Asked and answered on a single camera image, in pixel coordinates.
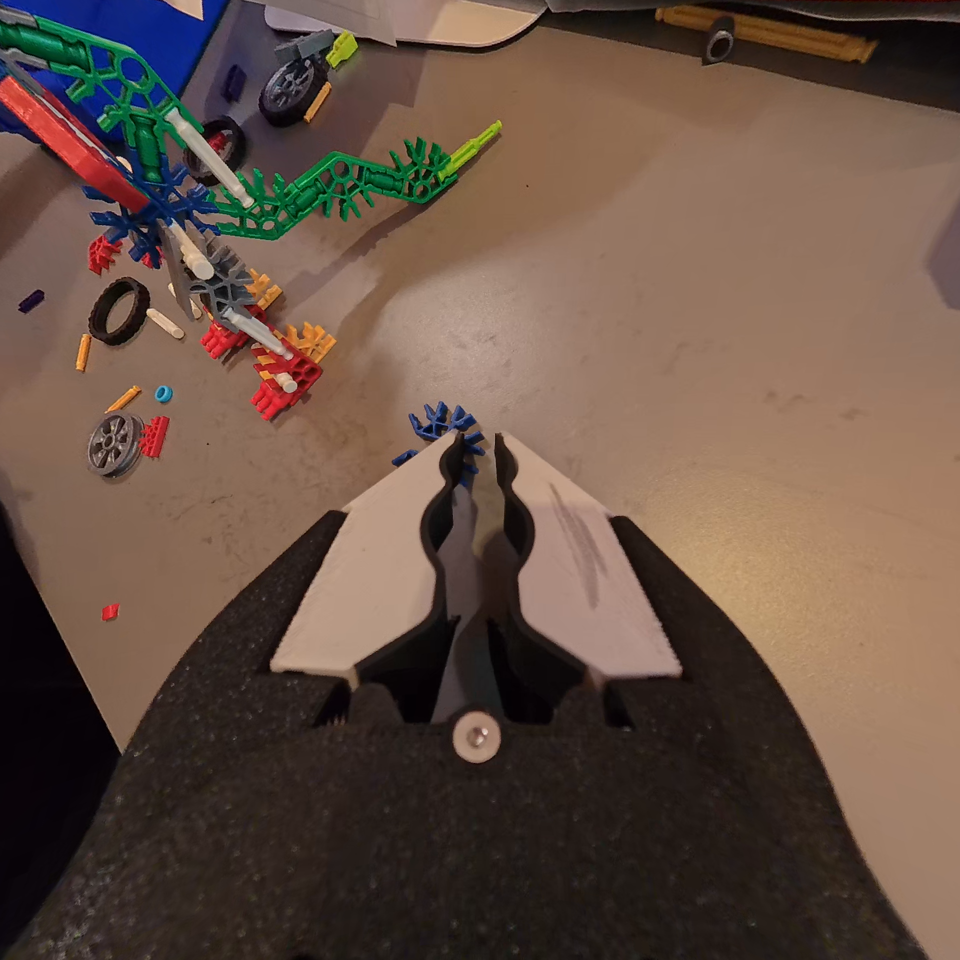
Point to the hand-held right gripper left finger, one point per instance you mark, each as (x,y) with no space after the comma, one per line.
(360,592)

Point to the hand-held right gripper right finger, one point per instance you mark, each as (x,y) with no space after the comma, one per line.
(585,592)

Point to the blue snowflake connector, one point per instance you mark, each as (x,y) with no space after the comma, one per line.
(435,424)

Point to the colourful construction toy model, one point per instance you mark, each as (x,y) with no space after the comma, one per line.
(169,202)

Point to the blue plastic bin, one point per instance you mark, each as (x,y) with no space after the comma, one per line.
(150,30)

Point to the grey pulley wheel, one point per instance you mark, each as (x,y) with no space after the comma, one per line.
(101,457)

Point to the orange short rod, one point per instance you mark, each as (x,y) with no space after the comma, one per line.
(84,352)
(318,101)
(124,398)

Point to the black rubber tyre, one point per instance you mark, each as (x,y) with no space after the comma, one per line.
(95,315)
(236,139)

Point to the purple small connector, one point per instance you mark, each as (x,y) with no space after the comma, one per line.
(234,82)
(31,301)

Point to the small red connector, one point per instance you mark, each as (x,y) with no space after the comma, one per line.
(217,141)

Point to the grey wheel with black tyre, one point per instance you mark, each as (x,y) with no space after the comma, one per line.
(291,88)

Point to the lime green piece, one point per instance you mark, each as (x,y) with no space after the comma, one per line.
(343,49)

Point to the grey connector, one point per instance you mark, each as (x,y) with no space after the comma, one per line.
(304,49)

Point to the yellow rods with grey clip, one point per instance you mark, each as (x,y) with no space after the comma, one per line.
(795,37)

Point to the printed white leaflet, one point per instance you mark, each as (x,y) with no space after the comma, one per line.
(184,6)

